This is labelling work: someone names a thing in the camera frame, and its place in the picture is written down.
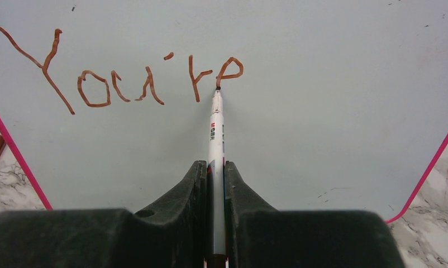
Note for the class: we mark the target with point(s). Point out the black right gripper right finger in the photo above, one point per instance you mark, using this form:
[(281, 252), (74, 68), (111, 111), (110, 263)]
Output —
[(262, 236)]

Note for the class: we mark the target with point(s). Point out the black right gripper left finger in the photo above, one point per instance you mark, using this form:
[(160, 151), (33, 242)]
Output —
[(166, 233)]

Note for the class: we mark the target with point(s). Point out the white whiteboard marker pen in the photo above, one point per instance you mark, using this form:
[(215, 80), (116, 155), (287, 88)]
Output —
[(216, 235)]

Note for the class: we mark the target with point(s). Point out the pink framed whiteboard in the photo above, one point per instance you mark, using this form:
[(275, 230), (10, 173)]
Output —
[(326, 104)]

